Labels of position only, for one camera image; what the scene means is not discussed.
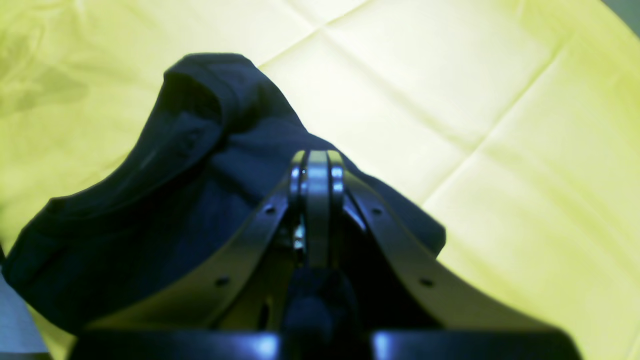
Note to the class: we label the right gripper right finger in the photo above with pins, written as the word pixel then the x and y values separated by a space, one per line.
pixel 472 325

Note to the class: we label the dark navy T-shirt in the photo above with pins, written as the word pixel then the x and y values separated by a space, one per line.
pixel 220 137

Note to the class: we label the yellow table cloth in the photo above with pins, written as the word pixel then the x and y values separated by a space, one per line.
pixel 515 123

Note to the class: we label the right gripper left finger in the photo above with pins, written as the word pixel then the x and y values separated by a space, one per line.
pixel 230 307

